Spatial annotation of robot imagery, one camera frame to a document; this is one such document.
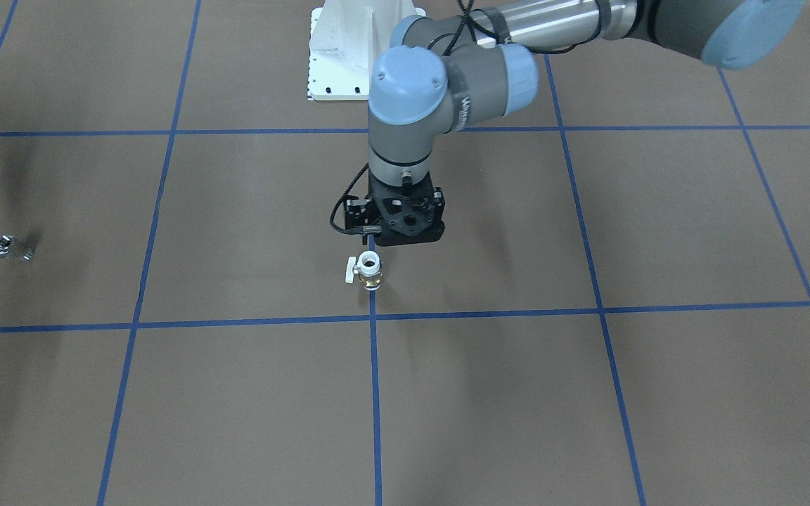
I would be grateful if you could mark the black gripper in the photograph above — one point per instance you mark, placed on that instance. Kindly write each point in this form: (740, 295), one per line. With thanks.
(355, 209)

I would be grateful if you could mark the white brass PPR valve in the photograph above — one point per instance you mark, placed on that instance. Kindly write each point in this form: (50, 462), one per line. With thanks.
(365, 269)

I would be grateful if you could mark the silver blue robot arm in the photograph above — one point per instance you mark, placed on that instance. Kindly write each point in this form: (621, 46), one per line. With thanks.
(442, 76)

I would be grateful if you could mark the small metal pipe fitting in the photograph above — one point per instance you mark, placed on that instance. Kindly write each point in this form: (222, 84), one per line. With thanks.
(10, 247)

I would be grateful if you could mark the brown paper table mat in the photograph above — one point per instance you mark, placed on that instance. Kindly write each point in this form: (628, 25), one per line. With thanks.
(618, 313)

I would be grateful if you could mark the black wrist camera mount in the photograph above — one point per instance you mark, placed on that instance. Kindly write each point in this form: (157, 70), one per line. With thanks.
(362, 216)

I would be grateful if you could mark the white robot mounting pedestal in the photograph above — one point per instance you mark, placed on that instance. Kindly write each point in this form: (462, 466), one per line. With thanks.
(345, 39)

